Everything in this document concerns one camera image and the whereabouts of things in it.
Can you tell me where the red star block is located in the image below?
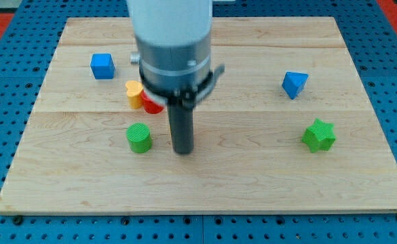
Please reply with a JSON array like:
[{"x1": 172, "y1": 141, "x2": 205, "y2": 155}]
[{"x1": 140, "y1": 91, "x2": 164, "y2": 114}]

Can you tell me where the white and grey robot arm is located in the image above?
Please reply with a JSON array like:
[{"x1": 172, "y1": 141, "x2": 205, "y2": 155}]
[{"x1": 127, "y1": 0, "x2": 224, "y2": 109}]

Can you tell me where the yellow heart block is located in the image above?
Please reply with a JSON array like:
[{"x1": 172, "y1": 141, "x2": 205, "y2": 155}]
[{"x1": 125, "y1": 80, "x2": 143, "y2": 109}]

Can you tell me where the green star block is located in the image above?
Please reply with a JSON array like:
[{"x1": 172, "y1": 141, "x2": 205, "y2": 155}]
[{"x1": 301, "y1": 118, "x2": 336, "y2": 153}]

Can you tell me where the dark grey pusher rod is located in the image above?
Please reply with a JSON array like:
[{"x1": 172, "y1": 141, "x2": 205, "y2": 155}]
[{"x1": 168, "y1": 100, "x2": 193, "y2": 155}]

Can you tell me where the green cylinder block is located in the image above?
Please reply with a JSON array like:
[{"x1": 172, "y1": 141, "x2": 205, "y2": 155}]
[{"x1": 126, "y1": 123, "x2": 152, "y2": 153}]

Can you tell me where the light wooden board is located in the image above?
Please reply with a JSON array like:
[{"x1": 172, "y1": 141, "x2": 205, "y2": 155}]
[{"x1": 0, "y1": 17, "x2": 397, "y2": 216}]

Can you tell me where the blue triangular prism block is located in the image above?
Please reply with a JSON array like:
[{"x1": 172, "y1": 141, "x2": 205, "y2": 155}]
[{"x1": 282, "y1": 71, "x2": 309, "y2": 100}]

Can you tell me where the blue cube block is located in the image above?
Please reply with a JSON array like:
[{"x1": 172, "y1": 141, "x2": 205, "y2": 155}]
[{"x1": 90, "y1": 53, "x2": 115, "y2": 79}]

